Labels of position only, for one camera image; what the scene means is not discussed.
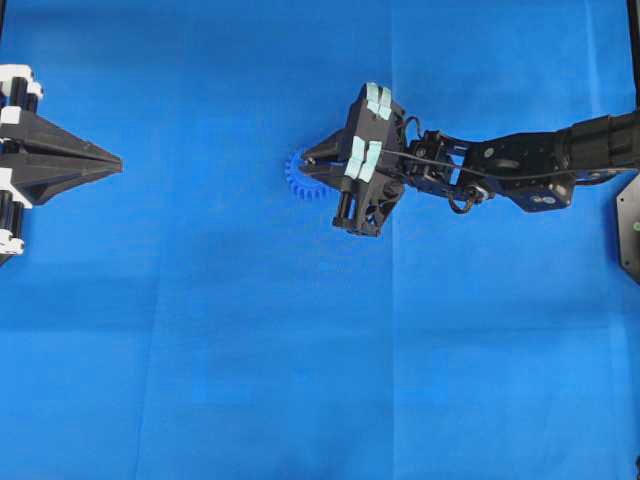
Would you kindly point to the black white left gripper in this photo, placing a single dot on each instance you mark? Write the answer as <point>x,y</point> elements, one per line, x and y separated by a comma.
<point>29,179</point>

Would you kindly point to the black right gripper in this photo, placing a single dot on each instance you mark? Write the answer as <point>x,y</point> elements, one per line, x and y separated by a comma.
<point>361,161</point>

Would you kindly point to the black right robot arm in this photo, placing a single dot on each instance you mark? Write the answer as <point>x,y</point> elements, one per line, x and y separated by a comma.
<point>537,171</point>

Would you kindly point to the blue plastic small gear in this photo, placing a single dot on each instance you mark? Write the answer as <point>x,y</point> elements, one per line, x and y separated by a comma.
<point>300,185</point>

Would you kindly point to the blue table mat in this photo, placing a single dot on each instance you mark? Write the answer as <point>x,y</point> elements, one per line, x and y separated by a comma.
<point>190,318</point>

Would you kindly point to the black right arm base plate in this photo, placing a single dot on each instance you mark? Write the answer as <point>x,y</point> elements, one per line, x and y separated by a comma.
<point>628,236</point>

